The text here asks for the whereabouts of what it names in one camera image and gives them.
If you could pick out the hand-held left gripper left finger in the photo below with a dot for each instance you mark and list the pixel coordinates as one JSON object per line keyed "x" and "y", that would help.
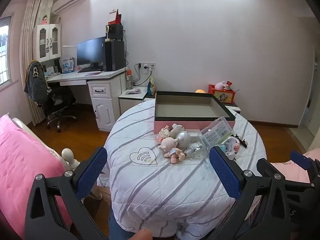
{"x": 91, "y": 170}

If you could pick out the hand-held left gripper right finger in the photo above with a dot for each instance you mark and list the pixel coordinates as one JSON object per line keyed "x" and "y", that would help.
{"x": 225, "y": 172}

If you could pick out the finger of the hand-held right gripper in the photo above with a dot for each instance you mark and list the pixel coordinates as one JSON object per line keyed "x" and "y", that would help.
{"x": 300, "y": 158}
{"x": 264, "y": 166}

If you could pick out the teal clear pouch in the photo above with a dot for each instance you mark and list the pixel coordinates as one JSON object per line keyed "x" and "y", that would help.
{"x": 228, "y": 147}

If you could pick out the black hair clips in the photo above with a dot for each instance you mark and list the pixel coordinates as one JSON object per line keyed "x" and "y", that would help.
{"x": 240, "y": 141}

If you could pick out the clear plastic floss box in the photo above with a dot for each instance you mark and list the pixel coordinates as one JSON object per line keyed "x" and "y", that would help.
{"x": 216, "y": 131}

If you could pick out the white ball toy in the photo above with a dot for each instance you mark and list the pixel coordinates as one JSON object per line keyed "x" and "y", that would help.
{"x": 185, "y": 138}

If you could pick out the pig doll blue dress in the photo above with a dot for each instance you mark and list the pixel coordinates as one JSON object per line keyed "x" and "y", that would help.
{"x": 170, "y": 145}

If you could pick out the white plush toy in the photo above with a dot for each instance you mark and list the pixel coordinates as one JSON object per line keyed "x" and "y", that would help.
{"x": 176, "y": 130}

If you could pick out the pink cardboard box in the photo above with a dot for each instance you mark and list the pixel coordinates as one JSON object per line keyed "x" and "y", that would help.
{"x": 190, "y": 110}

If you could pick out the person's left hand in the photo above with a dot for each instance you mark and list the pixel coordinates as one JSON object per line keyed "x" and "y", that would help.
{"x": 143, "y": 234}

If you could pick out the white small box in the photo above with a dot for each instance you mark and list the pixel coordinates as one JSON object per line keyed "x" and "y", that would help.
{"x": 193, "y": 133}

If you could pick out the white desk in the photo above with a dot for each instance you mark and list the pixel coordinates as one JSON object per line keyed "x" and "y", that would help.
{"x": 105, "y": 110}

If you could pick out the person's blue jeans leg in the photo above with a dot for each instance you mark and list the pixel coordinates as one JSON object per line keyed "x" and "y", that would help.
{"x": 117, "y": 230}

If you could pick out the pink plush blanket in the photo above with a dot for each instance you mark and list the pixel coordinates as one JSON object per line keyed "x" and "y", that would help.
{"x": 25, "y": 167}

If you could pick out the striped white quilt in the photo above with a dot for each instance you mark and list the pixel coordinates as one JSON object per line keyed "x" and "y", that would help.
{"x": 155, "y": 192}

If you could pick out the white bedside cabinet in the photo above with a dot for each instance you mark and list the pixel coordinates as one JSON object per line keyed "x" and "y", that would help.
{"x": 127, "y": 105}

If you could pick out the orange plastic crate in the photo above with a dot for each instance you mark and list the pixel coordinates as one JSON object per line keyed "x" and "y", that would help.
{"x": 222, "y": 96}

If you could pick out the black office chair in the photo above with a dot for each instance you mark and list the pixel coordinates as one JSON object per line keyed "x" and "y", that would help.
{"x": 58, "y": 97}

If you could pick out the orange round plush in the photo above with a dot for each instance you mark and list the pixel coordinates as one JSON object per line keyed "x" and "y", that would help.
{"x": 200, "y": 91}

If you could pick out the pink plush figure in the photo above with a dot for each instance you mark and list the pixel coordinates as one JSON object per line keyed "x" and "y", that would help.
{"x": 219, "y": 85}

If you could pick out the pink mouse pad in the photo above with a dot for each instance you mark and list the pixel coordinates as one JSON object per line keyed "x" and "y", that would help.
{"x": 94, "y": 73}

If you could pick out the dark hanging jacket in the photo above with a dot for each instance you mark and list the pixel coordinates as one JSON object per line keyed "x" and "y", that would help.
{"x": 37, "y": 90}

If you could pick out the orange capped bottle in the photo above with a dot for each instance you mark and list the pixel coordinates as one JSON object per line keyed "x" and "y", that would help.
{"x": 129, "y": 81}

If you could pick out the black keyboard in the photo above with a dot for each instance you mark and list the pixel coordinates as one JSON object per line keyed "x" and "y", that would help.
{"x": 86, "y": 70}

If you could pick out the blue green snack bag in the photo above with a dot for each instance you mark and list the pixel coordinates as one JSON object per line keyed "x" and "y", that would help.
{"x": 151, "y": 87}

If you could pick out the blue box on desk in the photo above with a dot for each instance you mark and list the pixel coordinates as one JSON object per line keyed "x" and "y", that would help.
{"x": 68, "y": 65}

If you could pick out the black computer tower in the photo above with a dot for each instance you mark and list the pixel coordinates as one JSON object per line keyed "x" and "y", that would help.
{"x": 114, "y": 56}

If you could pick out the black computer monitor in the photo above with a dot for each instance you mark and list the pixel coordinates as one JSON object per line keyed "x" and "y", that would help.
{"x": 91, "y": 51}

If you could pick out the white glass door cabinet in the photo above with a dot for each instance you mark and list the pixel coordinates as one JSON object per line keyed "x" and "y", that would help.
{"x": 47, "y": 42}

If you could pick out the black speaker box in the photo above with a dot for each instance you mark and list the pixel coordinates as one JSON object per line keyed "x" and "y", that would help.
{"x": 116, "y": 32}

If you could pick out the window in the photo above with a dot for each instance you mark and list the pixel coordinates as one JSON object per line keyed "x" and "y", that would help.
{"x": 3, "y": 55}

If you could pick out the beige curtain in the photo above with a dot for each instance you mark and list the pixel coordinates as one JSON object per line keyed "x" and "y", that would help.
{"x": 30, "y": 30}

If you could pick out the red paper ornament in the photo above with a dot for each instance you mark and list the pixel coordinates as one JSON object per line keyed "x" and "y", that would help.
{"x": 117, "y": 18}

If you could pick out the small doll on cabinet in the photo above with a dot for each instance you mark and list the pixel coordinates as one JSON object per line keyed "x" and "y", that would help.
{"x": 45, "y": 19}

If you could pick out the white air conditioner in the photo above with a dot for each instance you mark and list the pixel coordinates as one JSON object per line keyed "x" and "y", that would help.
{"x": 70, "y": 1}

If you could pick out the white bed frame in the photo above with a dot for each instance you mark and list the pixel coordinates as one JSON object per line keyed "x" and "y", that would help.
{"x": 70, "y": 157}

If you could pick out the white wall power outlet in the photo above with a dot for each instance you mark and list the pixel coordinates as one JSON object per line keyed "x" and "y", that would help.
{"x": 147, "y": 66}

